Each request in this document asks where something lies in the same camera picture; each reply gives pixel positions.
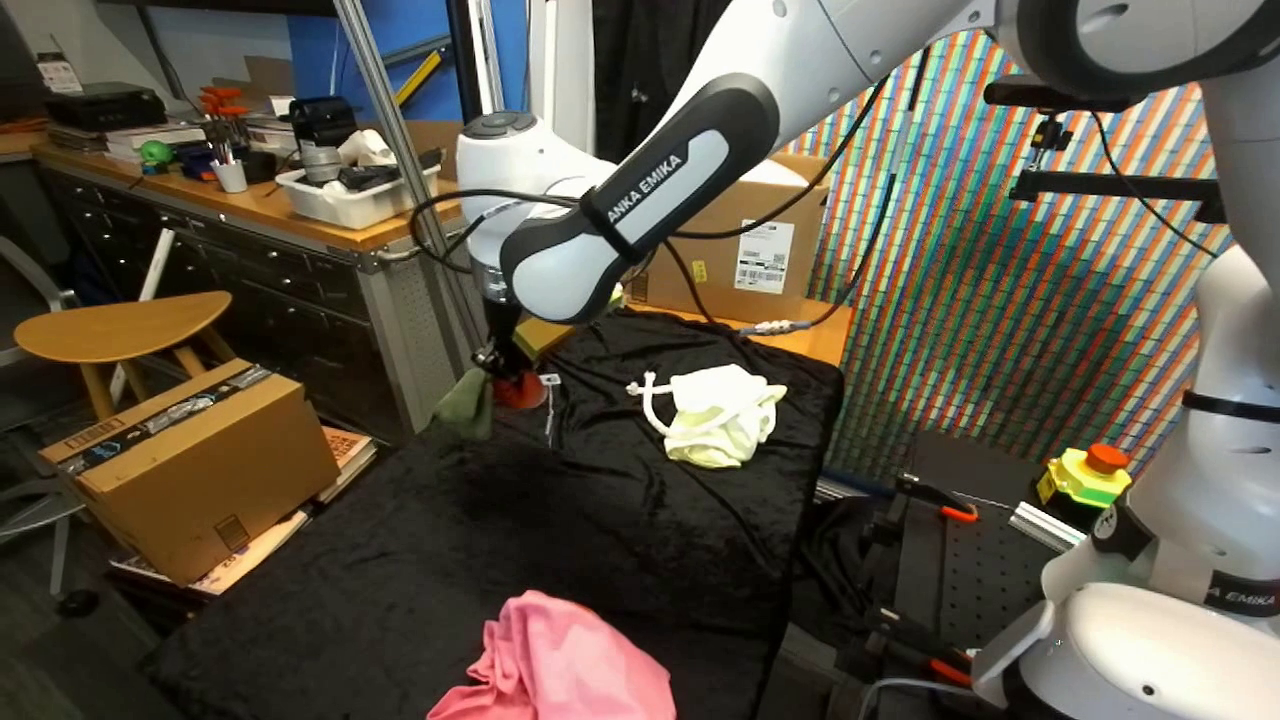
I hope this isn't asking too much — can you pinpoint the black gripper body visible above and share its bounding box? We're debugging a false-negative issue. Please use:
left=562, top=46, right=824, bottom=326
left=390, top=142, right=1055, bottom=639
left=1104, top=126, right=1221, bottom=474
left=476, top=293, right=537, bottom=360

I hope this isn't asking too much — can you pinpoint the white braided rope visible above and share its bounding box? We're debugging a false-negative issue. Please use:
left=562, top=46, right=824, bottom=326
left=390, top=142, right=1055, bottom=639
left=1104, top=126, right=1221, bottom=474
left=623, top=371, right=682, bottom=441

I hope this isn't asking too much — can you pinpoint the large pale yellow cloth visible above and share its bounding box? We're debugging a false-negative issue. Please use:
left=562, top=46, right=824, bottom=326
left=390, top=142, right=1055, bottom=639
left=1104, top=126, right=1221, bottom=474
left=660, top=360, right=791, bottom=474

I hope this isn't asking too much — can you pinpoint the black velvet tablecloth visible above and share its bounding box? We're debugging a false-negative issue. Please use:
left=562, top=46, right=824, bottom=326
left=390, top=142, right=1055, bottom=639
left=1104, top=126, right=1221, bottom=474
left=137, top=310, right=857, bottom=720

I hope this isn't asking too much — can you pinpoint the white plastic tray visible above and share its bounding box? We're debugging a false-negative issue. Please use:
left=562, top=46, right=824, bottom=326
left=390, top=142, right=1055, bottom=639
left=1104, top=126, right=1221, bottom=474
left=276, top=164, right=442, bottom=231

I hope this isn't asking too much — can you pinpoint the wooden top counter cabinet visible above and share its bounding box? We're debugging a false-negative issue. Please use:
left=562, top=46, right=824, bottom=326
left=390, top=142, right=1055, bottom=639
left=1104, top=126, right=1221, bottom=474
left=0, top=126, right=471, bottom=443

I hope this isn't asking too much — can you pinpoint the tall metal pole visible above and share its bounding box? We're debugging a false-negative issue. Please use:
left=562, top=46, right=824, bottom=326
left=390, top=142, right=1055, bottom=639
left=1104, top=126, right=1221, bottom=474
left=329, top=0, right=489, bottom=386

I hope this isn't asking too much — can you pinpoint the cardboard box with white label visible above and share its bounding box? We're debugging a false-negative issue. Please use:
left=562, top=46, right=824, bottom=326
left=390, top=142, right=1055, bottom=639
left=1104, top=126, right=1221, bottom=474
left=634, top=151, right=833, bottom=326

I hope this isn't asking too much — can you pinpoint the pink cloth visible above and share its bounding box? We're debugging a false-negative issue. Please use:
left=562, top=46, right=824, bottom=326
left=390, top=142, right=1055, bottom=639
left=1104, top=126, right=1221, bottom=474
left=424, top=588, right=681, bottom=720

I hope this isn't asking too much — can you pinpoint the black hanging curtain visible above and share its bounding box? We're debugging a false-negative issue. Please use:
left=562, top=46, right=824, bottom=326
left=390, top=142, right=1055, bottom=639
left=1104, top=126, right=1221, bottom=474
left=591, top=0, right=737, bottom=164

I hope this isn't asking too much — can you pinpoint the cardboard box with black tape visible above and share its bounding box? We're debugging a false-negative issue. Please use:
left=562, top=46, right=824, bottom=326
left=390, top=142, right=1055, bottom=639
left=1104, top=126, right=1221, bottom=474
left=35, top=358, right=342, bottom=588

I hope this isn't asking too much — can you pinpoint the white leaning rod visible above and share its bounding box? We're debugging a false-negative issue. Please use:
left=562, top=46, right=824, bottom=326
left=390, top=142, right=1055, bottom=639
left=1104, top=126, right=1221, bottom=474
left=113, top=223, right=179, bottom=406

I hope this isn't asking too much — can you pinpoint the small orange object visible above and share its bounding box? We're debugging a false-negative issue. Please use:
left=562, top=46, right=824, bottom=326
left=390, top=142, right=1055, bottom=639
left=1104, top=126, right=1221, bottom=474
left=197, top=79, right=254, bottom=126

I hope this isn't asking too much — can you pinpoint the wooden stool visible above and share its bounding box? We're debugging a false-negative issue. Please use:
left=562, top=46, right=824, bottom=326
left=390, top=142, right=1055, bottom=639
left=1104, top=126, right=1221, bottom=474
left=10, top=290, right=236, bottom=426

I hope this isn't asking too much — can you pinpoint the black flat device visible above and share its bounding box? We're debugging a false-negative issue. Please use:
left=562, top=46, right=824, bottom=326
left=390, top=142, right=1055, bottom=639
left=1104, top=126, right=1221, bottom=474
left=42, top=79, right=172, bottom=138

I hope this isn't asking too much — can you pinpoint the light framed mesh office chair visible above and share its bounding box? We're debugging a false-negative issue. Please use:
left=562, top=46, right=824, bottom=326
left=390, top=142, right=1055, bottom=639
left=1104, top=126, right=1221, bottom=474
left=0, top=231, right=97, bottom=618

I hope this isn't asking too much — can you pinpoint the multicolour striped backdrop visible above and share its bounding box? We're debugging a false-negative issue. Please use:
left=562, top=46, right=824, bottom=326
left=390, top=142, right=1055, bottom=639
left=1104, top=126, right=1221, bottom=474
left=784, top=31, right=1236, bottom=487

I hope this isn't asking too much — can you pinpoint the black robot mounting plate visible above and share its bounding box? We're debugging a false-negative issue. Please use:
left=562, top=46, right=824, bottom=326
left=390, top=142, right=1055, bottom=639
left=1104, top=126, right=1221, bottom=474
left=873, top=436, right=1072, bottom=686

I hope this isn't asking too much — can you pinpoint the short aluminium extrusion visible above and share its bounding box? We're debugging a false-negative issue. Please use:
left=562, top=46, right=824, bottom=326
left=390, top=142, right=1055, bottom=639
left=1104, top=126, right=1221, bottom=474
left=1003, top=498, right=1093, bottom=555

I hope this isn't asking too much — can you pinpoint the yellow emergency stop button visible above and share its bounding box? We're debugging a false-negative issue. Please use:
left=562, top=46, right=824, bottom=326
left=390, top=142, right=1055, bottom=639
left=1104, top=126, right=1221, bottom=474
left=1037, top=436, right=1135, bottom=515

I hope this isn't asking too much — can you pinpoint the black looped gripper cable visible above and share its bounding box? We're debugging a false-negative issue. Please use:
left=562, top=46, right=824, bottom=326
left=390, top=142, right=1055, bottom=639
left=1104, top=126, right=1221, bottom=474
left=403, top=183, right=595, bottom=275

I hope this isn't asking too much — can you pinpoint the black clamp orange handle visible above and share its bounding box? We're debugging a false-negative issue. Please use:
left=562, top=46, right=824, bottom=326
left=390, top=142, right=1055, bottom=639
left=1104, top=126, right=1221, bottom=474
left=893, top=474, right=985, bottom=529
left=864, top=606, right=976, bottom=693

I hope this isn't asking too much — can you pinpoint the black camera on bracket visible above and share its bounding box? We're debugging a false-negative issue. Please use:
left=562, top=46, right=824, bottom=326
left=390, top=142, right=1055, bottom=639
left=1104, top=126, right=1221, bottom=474
left=981, top=76, right=1231, bottom=223

